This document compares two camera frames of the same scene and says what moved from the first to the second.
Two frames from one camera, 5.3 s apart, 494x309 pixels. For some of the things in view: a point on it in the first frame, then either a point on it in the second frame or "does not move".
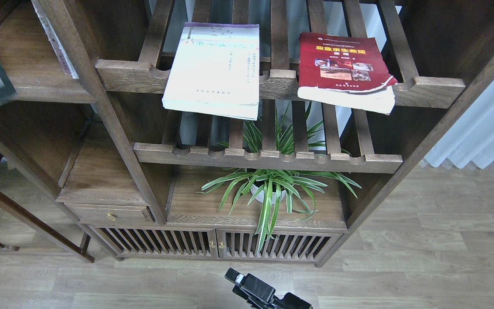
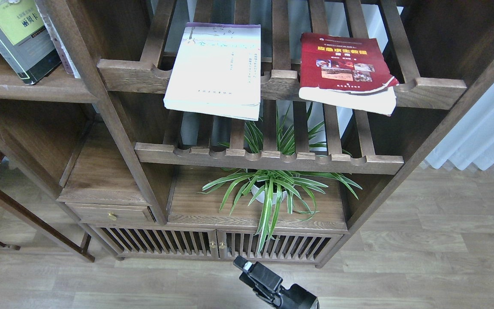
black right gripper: x=251 y=288 → x=295 y=297
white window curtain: x=490 y=130 does not move
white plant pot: x=260 y=197 does not move
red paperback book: x=346 y=71 does not move
